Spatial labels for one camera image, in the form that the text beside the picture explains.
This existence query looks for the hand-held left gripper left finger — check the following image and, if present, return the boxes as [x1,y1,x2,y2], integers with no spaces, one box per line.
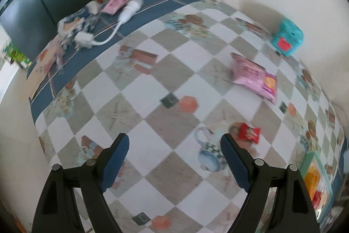
[32,133,130,233]

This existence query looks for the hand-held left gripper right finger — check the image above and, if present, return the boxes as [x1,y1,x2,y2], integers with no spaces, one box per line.
[220,133,320,233]

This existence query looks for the red snack packet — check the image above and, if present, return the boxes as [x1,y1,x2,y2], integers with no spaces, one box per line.
[236,123,262,144]

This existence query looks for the white tray with teal rim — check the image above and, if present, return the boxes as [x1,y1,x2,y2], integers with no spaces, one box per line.
[298,152,335,225]

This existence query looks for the checkered printed tablecloth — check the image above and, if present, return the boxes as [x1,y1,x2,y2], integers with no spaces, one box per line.
[26,0,347,233]

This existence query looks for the yellow snack packet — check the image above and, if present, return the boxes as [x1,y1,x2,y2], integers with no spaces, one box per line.
[303,165,320,196]

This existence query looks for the pink snack packet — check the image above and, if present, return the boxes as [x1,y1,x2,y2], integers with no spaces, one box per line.
[230,53,278,105]

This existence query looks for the teal toy box red label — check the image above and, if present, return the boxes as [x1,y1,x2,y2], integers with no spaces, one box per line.
[271,18,305,57]

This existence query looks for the blue white floral cloth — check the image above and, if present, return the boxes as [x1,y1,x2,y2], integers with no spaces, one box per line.
[57,7,101,44]

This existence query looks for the green printed packets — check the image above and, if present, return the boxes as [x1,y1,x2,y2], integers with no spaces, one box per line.
[1,40,32,70]

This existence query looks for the small white object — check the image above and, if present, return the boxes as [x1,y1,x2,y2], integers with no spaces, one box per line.
[87,0,101,14]

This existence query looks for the small pink packet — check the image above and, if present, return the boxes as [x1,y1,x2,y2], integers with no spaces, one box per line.
[102,0,129,15]

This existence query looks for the dark grey panel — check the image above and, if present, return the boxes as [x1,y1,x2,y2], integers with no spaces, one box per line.
[0,0,94,59]

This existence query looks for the white plug adapter with cord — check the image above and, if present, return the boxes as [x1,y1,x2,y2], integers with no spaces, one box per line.
[74,0,144,50]

